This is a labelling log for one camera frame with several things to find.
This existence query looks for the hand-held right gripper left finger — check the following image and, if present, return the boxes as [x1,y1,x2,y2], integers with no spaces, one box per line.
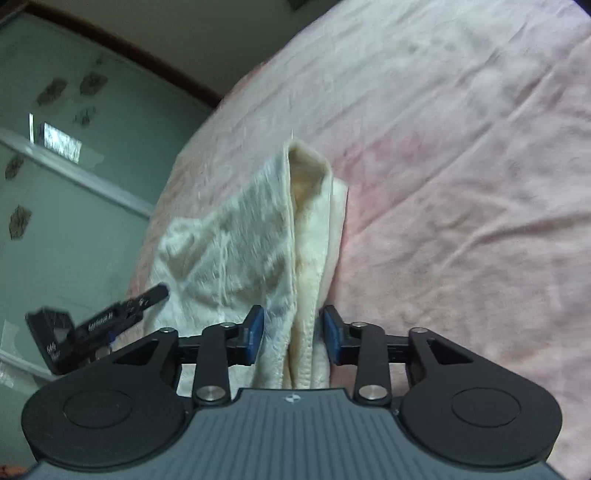
[111,305,266,408]

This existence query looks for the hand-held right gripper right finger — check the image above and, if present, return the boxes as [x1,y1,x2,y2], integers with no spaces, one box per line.
[318,305,468,408]

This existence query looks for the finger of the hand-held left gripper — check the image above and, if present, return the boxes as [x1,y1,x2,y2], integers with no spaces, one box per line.
[116,284,170,325]

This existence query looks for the cream white pants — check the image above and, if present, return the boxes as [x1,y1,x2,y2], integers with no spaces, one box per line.
[145,141,349,398]

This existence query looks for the frosted glass sliding door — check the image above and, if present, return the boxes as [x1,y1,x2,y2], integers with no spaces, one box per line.
[0,11,213,469]

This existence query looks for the pink bed sheet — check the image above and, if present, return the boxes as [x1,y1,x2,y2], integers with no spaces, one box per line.
[124,0,591,480]

